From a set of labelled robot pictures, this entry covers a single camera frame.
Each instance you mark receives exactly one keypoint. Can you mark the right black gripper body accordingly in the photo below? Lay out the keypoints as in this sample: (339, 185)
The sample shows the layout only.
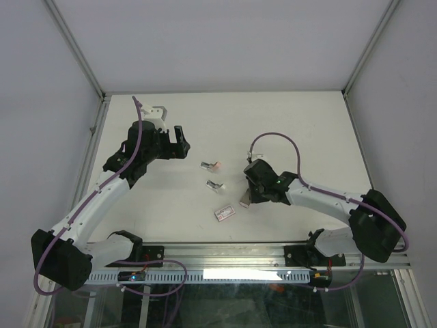
(257, 193)

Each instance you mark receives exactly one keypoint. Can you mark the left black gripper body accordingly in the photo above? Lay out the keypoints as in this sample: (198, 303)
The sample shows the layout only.
(166, 149)

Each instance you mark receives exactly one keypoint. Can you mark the staple box tray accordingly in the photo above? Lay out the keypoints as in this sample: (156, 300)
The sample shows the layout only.
(245, 200)

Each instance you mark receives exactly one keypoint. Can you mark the pink stapler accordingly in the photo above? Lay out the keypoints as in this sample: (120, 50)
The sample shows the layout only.
(211, 167)

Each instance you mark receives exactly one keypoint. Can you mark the red white staple box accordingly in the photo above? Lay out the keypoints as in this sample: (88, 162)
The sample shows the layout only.
(224, 213)

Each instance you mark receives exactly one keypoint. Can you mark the white stapler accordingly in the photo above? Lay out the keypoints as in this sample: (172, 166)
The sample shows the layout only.
(216, 187)

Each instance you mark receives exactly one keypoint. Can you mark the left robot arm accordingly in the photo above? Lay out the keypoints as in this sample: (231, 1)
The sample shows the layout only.
(63, 253)

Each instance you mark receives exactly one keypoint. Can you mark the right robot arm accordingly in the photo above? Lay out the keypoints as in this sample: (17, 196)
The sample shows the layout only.
(372, 226)

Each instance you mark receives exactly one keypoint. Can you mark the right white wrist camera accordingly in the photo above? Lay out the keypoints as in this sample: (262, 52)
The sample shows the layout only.
(253, 156)

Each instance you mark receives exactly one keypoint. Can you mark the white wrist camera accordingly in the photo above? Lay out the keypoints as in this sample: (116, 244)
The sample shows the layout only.
(156, 115)
(253, 156)

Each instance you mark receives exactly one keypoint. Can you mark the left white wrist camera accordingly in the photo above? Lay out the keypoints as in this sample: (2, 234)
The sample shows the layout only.
(156, 115)

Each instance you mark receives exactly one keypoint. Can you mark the aluminium mounting rail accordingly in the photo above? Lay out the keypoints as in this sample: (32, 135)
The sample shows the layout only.
(246, 255)

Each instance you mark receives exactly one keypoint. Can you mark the white slotted cable duct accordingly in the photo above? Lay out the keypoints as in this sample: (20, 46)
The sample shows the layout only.
(205, 276)

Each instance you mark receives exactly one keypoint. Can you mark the left aluminium frame post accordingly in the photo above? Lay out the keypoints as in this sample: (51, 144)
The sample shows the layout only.
(66, 33)

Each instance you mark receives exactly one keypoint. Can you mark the aluminium frame post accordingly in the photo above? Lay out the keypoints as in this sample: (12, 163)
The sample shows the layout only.
(66, 33)
(371, 44)

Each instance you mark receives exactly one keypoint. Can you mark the right aluminium frame post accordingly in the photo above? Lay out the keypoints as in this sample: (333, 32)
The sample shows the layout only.
(371, 44)

